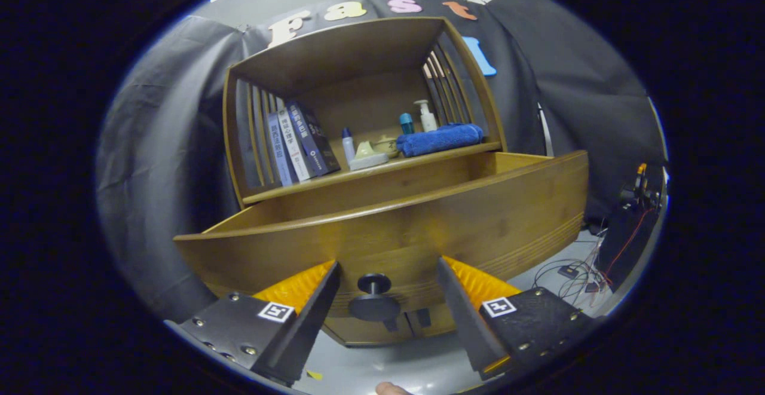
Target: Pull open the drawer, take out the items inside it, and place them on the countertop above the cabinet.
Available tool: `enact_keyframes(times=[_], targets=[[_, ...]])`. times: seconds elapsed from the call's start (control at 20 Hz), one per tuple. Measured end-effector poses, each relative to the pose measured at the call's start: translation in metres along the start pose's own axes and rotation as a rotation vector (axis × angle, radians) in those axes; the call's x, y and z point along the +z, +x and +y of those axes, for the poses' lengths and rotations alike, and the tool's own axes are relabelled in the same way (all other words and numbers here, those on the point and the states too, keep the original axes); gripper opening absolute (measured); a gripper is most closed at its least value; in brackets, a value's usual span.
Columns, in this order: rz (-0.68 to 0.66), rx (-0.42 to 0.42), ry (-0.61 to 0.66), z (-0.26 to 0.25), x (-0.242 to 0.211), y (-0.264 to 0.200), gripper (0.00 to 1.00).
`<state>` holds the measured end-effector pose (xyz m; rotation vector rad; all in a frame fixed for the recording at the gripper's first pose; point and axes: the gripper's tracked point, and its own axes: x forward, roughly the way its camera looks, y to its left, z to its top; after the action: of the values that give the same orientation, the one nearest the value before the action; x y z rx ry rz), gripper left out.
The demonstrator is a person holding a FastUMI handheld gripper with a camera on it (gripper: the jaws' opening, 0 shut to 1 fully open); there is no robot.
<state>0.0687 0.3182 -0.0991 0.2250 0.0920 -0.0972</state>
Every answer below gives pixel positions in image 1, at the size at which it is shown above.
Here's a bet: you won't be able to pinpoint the black device with orange tip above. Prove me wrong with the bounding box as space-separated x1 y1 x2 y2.
619 163 658 210

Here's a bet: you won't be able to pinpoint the pale green and white container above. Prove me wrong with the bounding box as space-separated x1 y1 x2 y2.
348 140 390 172

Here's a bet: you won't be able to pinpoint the dark blue book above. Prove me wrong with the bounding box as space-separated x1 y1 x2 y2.
286 100 341 176

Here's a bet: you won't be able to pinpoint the grey blue book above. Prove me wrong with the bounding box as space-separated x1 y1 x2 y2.
267 112 295 188

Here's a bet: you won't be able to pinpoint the folded blue towel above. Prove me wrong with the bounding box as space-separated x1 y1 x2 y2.
396 122 485 158

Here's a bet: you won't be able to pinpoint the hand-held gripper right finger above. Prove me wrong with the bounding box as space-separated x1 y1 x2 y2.
435 256 598 382

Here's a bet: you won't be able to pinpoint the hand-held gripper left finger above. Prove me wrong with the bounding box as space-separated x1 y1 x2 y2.
173 259 342 387

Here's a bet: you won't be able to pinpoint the red wire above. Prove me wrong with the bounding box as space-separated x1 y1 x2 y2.
602 207 655 281

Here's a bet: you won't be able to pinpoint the white pump bottle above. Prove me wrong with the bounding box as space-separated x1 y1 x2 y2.
414 99 438 133

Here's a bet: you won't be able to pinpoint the wooden countertop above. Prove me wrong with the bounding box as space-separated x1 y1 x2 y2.
242 141 503 204

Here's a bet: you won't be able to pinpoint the white spine book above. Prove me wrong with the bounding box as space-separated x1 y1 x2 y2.
276 107 313 182

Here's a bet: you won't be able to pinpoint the wooden cabinet door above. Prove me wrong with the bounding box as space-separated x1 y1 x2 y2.
406 305 458 339
323 314 413 347

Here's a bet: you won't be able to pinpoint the wooden drawer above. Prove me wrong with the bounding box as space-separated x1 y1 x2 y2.
173 150 590 319

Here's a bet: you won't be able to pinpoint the black floor cables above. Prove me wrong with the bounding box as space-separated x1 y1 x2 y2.
532 228 616 300

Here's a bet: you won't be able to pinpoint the black drawer knob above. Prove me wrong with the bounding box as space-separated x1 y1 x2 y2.
348 272 402 324

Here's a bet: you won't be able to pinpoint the black equipment box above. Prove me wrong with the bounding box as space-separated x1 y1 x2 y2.
598 201 664 291

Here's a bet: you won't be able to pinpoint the wooden cabinet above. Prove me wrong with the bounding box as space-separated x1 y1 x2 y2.
222 16 509 348

